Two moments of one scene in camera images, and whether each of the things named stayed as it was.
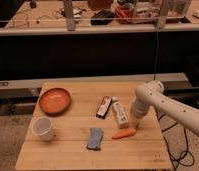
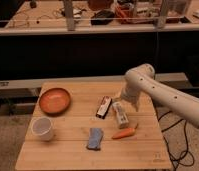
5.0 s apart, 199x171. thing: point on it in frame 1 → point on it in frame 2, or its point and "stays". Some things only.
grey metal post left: [69, 15] stays
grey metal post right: [161, 20] stays
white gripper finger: [136, 120] → [135, 103]
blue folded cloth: [95, 138] stays
